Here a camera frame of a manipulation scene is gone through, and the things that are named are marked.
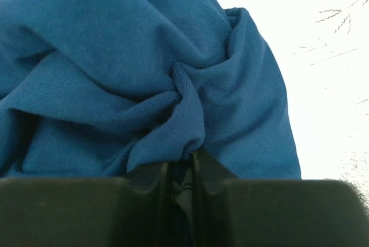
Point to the floral table cloth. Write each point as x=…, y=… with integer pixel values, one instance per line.
x=327, y=90

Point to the dark blue t shirt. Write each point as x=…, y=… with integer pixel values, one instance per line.
x=98, y=87

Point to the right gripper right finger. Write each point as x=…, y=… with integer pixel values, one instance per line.
x=229, y=211

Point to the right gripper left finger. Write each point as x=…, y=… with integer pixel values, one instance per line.
x=109, y=211

